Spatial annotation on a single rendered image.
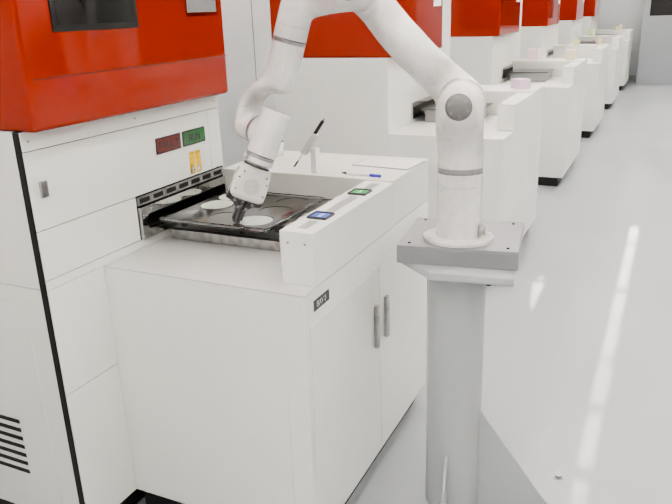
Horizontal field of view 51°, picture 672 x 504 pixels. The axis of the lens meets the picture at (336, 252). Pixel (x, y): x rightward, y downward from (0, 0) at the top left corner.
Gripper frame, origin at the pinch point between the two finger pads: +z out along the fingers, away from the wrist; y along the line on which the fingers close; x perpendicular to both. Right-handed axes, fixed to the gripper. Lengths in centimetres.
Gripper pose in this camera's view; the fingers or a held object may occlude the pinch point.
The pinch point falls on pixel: (237, 215)
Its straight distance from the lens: 202.9
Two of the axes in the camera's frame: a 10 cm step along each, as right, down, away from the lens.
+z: -3.7, 9.1, 1.7
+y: 8.7, 2.8, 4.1
